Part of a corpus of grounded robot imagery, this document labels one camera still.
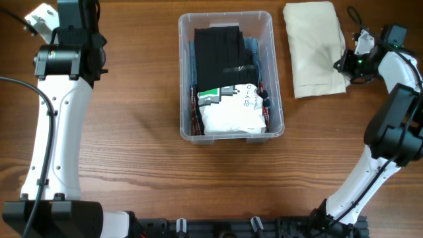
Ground black garment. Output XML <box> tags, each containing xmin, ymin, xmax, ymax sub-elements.
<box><xmin>194</xmin><ymin>26</ymin><xmax>258</xmax><ymax>92</ymax></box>

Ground clear plastic storage bin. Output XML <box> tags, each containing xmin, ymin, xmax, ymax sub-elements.
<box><xmin>178</xmin><ymin>11</ymin><xmax>285</xmax><ymax>144</ymax></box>

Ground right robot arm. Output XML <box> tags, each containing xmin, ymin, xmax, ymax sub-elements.
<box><xmin>306</xmin><ymin>24</ymin><xmax>422</xmax><ymax>237</ymax></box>

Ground white printed shirt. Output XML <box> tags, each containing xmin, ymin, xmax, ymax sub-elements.
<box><xmin>196</xmin><ymin>83</ymin><xmax>268</xmax><ymax>136</ymax></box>

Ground red plaid shirt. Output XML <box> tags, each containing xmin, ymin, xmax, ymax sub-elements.
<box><xmin>189</xmin><ymin>81</ymin><xmax>271</xmax><ymax>136</ymax></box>

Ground blue denim jeans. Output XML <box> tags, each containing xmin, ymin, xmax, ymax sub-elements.
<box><xmin>189</xmin><ymin>37</ymin><xmax>262</xmax><ymax>85</ymax></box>

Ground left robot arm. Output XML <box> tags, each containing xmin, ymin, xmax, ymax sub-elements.
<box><xmin>2</xmin><ymin>0</ymin><xmax>142</xmax><ymax>237</ymax></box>

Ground cream white cloth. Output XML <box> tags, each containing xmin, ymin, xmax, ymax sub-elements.
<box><xmin>283</xmin><ymin>1</ymin><xmax>348</xmax><ymax>99</ymax></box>

